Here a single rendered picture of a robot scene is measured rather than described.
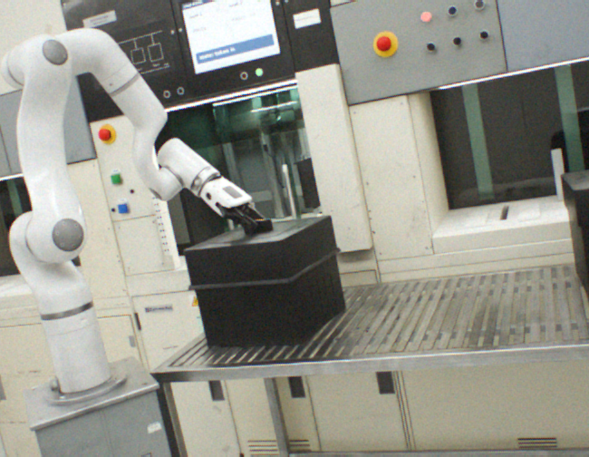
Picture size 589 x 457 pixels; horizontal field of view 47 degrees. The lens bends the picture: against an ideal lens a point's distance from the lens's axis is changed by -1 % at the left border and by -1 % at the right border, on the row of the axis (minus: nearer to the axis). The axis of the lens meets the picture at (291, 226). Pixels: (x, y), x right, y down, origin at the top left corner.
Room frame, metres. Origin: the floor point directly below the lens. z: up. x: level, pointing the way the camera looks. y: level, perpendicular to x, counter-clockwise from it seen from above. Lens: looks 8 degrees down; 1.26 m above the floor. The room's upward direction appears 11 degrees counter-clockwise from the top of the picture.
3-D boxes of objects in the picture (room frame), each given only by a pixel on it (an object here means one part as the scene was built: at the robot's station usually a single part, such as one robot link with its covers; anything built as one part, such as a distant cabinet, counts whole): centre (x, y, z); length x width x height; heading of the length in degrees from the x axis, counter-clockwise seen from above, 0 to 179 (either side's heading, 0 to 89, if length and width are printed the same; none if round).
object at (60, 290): (1.53, 0.56, 1.07); 0.19 x 0.12 x 0.24; 42
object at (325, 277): (1.69, 0.08, 0.85); 0.28 x 0.28 x 0.17; 60
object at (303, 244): (1.69, 0.08, 0.98); 0.29 x 0.29 x 0.13; 60
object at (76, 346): (1.51, 0.54, 0.85); 0.19 x 0.19 x 0.18
